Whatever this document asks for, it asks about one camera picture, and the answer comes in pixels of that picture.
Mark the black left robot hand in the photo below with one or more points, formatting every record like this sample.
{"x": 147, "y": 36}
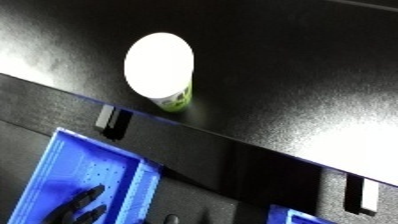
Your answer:
{"x": 77, "y": 208}

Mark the white paper cup green band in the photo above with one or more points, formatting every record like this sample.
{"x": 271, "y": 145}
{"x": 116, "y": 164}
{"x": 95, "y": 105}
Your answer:
{"x": 159, "y": 63}

